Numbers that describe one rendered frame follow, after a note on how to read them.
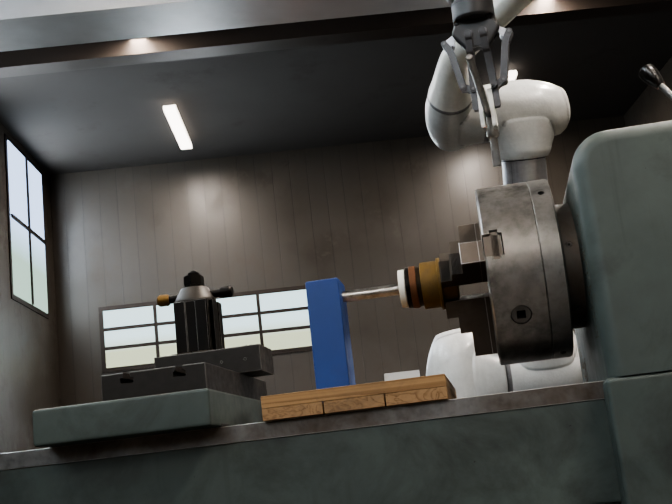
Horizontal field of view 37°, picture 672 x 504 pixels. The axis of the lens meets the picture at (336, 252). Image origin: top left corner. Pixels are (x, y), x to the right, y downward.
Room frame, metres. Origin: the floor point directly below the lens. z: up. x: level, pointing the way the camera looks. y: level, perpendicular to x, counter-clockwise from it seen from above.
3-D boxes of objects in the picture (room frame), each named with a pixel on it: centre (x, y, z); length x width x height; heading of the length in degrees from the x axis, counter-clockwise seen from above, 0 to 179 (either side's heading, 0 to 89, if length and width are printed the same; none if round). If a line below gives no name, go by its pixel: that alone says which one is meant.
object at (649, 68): (1.67, -0.58, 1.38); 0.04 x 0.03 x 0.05; 82
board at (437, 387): (1.81, -0.03, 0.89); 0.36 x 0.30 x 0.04; 172
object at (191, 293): (1.93, 0.28, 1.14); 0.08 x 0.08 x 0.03
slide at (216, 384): (1.87, 0.29, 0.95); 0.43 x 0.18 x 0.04; 172
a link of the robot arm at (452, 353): (2.42, -0.27, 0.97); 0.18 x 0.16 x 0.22; 90
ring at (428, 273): (1.79, -0.16, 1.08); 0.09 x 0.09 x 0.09; 82
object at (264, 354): (1.93, 0.25, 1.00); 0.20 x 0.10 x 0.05; 82
